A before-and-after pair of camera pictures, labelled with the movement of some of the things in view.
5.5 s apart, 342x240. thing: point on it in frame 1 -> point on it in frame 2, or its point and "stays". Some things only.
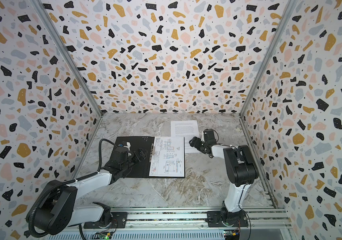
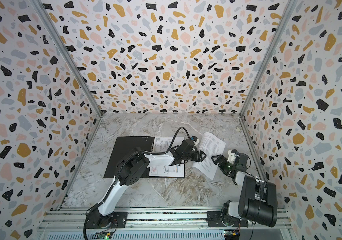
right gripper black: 200,144 -> 223,162
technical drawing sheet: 168,160 stays
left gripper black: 141,156 -> 199,156
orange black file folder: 142,169 stays
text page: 188,129 -> 211,146
